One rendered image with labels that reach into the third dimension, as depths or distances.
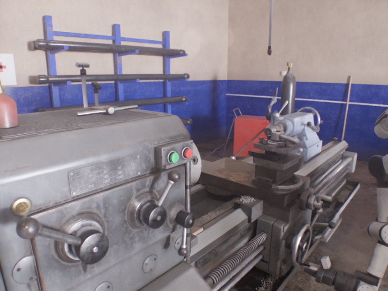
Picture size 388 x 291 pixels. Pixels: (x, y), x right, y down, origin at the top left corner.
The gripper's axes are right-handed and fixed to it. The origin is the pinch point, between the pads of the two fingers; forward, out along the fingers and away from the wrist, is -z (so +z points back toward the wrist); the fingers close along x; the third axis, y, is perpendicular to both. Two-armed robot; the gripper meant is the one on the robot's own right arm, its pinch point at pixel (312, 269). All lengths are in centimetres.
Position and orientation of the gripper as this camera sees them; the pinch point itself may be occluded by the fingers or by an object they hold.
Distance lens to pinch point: 146.2
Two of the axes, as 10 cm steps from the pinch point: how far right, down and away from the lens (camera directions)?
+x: -6.6, 0.3, -7.5
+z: 7.4, 1.7, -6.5
